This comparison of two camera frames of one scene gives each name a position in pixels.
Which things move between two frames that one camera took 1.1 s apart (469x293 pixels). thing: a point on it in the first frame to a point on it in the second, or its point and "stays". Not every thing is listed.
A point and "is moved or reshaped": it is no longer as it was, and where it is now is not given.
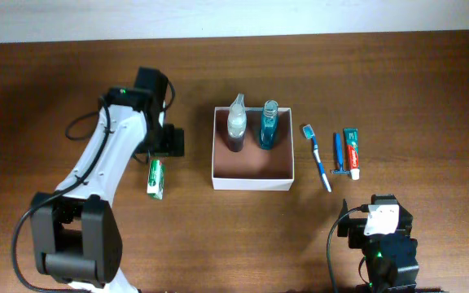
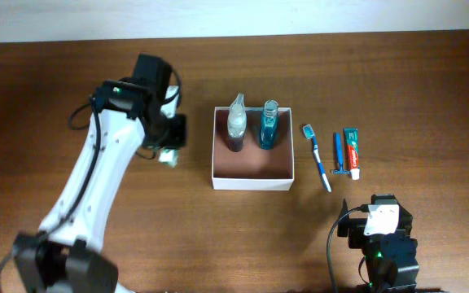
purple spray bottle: [237, 125] stays
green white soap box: [155, 185] is moved or reshaped
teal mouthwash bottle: [269, 125] stays
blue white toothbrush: [309, 134] stays
